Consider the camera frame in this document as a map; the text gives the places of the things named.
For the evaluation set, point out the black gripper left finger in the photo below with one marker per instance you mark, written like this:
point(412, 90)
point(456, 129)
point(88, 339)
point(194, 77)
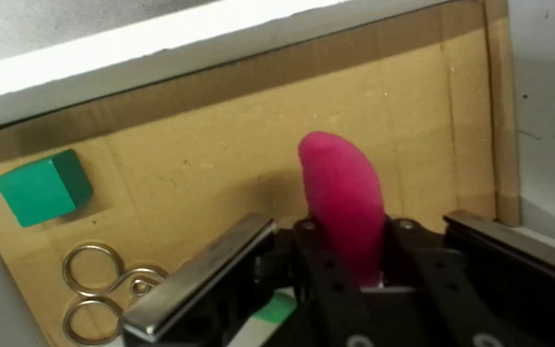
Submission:
point(202, 275)

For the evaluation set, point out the magenta curved toy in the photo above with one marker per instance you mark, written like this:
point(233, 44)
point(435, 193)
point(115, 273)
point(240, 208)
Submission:
point(346, 193)

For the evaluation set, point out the green toy cube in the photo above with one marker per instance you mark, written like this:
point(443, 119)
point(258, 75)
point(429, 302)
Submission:
point(44, 189)

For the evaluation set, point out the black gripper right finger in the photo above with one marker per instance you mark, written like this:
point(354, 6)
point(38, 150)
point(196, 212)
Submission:
point(483, 289)

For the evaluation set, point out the brown cardboard sheet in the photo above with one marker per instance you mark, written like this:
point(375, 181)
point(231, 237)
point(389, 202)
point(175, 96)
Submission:
point(227, 146)

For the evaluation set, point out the white toy sink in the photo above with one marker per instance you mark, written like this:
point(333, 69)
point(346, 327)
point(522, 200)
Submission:
point(98, 60)

